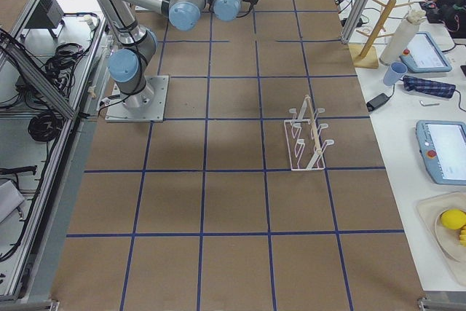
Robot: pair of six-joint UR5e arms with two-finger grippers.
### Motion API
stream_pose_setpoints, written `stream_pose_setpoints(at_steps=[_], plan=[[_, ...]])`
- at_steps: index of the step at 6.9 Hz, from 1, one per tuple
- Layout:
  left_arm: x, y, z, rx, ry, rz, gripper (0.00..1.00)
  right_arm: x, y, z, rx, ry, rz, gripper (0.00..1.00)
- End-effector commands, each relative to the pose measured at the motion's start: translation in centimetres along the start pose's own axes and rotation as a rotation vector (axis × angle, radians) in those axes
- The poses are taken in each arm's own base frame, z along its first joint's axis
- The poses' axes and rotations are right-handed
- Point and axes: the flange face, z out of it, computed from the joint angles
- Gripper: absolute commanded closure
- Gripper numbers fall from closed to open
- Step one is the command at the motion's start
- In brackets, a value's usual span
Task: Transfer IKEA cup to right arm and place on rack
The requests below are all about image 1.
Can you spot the light blue cup on desk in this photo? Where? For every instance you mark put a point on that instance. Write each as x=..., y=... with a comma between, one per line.
x=395, y=72

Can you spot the black adapter on right desk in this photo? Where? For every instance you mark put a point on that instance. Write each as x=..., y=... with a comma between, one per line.
x=377, y=102

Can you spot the wooden stand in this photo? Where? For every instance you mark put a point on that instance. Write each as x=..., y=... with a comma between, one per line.
x=364, y=56

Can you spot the beige water bottle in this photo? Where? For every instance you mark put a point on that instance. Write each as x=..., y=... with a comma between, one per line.
x=403, y=34

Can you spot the blue teach pendant tablet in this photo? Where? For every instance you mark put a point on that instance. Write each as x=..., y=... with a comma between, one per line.
x=423, y=55

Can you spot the beige tray on desk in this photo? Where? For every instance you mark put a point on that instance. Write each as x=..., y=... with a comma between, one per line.
x=429, y=211

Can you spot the yellow lemon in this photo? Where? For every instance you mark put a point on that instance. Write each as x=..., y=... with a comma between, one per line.
x=453, y=219

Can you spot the beige bowl with fruit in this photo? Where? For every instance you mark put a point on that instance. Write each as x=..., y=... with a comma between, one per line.
x=451, y=241

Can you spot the white wire dish rack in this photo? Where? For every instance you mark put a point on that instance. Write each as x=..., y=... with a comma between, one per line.
x=303, y=137

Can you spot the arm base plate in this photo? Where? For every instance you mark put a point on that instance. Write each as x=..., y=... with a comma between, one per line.
x=148, y=105

